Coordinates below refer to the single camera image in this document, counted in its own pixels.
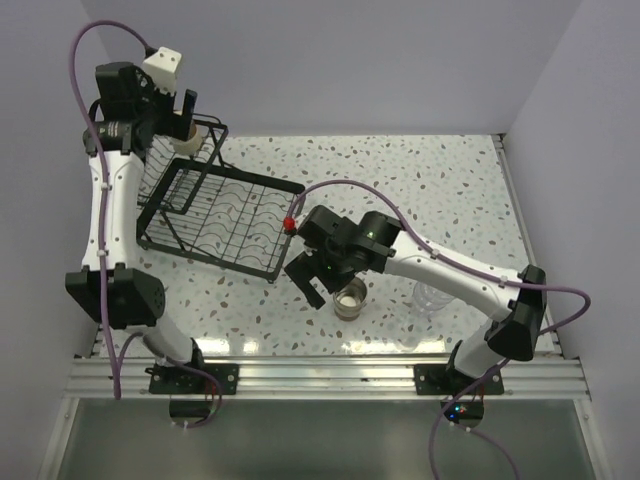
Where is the beige cup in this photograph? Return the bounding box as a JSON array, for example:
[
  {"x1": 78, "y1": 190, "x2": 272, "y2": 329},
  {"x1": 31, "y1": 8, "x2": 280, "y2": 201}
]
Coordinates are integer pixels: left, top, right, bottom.
[
  {"x1": 334, "y1": 284, "x2": 367, "y2": 316},
  {"x1": 171, "y1": 123, "x2": 203, "y2": 157},
  {"x1": 333, "y1": 278, "x2": 368, "y2": 321}
]

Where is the clear plastic cup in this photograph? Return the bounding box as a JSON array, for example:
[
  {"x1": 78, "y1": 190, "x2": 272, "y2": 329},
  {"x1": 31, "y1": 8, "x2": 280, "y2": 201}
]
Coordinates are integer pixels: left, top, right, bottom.
[
  {"x1": 413, "y1": 297, "x2": 451, "y2": 315},
  {"x1": 413, "y1": 283, "x2": 454, "y2": 303}
]

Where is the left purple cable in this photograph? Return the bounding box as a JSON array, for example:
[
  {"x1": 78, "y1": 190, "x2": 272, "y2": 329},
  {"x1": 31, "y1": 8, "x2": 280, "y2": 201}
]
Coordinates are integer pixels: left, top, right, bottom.
[{"x1": 67, "y1": 19, "x2": 224, "y2": 429}]

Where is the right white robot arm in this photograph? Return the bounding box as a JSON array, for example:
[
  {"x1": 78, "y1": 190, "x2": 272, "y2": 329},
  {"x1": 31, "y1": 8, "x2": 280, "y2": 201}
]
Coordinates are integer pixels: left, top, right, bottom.
[{"x1": 283, "y1": 206, "x2": 547, "y2": 393}]

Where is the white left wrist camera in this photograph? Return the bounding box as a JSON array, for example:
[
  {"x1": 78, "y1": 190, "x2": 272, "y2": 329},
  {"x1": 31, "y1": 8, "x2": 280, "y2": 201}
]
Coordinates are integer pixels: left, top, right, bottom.
[{"x1": 141, "y1": 47, "x2": 182, "y2": 95}]

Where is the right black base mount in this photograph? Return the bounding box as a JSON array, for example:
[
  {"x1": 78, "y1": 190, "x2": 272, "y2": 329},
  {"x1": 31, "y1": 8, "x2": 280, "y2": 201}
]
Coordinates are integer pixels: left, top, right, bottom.
[{"x1": 413, "y1": 363, "x2": 505, "y2": 397}]

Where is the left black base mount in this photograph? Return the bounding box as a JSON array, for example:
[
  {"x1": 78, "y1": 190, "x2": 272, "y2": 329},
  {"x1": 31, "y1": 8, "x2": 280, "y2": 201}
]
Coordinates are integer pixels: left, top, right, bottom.
[{"x1": 145, "y1": 362, "x2": 240, "y2": 395}]

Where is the black wire dish rack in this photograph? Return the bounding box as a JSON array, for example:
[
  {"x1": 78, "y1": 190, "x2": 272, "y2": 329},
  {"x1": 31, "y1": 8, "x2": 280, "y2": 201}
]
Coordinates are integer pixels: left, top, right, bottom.
[{"x1": 137, "y1": 115, "x2": 304, "y2": 283}]

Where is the purple cable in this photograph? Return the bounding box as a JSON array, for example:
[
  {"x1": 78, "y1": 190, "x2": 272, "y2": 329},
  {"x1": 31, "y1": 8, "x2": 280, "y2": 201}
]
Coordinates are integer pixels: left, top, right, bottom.
[
  {"x1": 67, "y1": 19, "x2": 224, "y2": 429},
  {"x1": 282, "y1": 180, "x2": 592, "y2": 480}
]

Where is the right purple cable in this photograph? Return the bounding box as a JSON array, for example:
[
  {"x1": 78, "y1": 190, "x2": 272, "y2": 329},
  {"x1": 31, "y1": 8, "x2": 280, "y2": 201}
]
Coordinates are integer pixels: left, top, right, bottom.
[{"x1": 282, "y1": 180, "x2": 592, "y2": 480}]

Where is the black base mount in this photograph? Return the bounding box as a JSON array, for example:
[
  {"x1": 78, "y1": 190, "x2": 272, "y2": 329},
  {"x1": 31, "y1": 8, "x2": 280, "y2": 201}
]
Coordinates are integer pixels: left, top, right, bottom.
[
  {"x1": 145, "y1": 362, "x2": 240, "y2": 395},
  {"x1": 413, "y1": 363, "x2": 505, "y2": 397}
]

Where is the aluminium mounting rail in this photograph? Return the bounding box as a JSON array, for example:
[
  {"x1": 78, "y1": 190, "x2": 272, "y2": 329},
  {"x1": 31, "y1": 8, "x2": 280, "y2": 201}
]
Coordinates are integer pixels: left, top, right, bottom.
[{"x1": 63, "y1": 356, "x2": 590, "y2": 400}]

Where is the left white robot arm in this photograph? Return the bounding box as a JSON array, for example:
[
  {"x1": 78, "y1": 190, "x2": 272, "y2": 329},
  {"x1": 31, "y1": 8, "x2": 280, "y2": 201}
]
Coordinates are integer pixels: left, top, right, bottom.
[{"x1": 65, "y1": 53, "x2": 208, "y2": 393}]

